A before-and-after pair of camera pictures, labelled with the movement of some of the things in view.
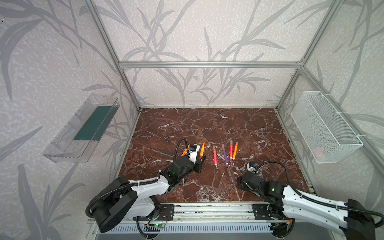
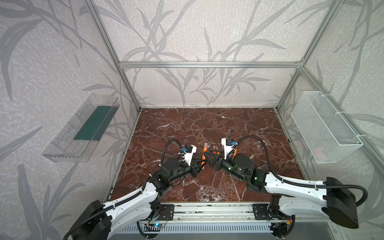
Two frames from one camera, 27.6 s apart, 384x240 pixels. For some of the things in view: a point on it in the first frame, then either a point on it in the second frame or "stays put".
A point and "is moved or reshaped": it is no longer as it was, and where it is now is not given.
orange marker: x=185 y=150 is moved or reshaped
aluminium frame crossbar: x=208 y=64 stays put
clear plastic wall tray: x=77 y=138 stays put
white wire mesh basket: x=328 y=137 stays put
